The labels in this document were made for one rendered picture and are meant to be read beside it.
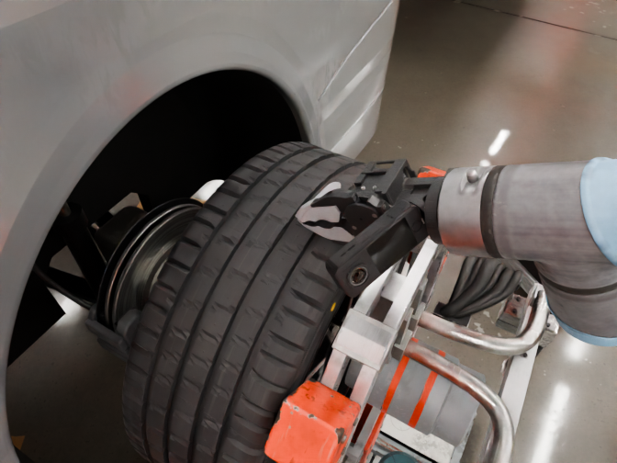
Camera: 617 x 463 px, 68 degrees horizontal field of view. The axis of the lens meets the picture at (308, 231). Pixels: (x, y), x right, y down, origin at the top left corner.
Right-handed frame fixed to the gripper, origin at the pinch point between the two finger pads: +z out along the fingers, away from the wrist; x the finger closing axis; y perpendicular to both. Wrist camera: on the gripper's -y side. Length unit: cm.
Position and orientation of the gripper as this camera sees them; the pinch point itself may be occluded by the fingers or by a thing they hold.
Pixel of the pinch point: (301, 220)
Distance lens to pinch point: 59.7
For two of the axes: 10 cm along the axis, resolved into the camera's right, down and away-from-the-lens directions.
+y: 4.9, -7.1, 5.1
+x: -4.5, -7.1, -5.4
